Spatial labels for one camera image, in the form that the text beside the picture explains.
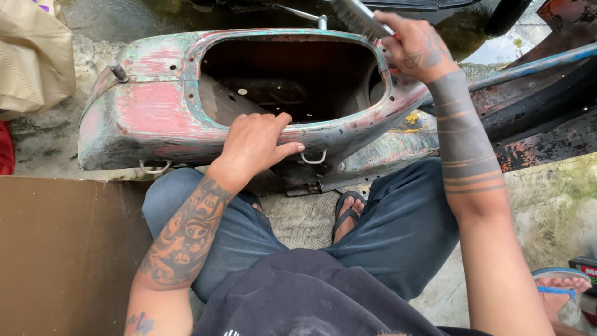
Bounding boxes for person's right hand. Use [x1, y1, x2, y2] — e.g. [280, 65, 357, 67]
[373, 10, 460, 86]

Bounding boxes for person's left hand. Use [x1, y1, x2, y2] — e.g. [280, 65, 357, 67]
[207, 112, 306, 189]

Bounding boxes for wire brush with metal handle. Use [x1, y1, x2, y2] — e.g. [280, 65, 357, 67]
[329, 0, 398, 42]

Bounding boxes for old worn-paint scooter frame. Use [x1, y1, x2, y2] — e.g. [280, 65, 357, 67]
[77, 0, 597, 198]

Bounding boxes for black rubber tire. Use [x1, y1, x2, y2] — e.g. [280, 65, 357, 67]
[484, 0, 533, 37]

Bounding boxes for blue painted metal tube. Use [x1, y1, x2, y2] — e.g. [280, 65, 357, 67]
[420, 43, 597, 109]

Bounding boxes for black flip-flop sandal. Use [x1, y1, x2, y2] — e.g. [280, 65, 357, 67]
[331, 191, 367, 244]

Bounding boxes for silver metal lever rod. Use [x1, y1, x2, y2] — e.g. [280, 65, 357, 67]
[273, 3, 329, 30]

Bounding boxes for person's black shirt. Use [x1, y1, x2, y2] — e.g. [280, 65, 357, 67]
[191, 248, 493, 336]

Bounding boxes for person's blue jeans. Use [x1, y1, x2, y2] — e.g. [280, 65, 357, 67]
[141, 157, 461, 304]

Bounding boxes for brown flat board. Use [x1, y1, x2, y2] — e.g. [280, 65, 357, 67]
[0, 176, 155, 336]

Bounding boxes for beige fabric bag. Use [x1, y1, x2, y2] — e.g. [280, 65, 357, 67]
[0, 0, 77, 121]

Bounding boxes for red cloth item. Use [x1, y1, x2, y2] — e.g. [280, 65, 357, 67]
[0, 121, 16, 176]

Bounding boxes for blue flip-flop sandal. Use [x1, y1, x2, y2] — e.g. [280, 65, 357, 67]
[531, 266, 592, 300]

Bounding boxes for red and black box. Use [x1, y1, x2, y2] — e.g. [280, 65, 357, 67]
[567, 256, 597, 296]

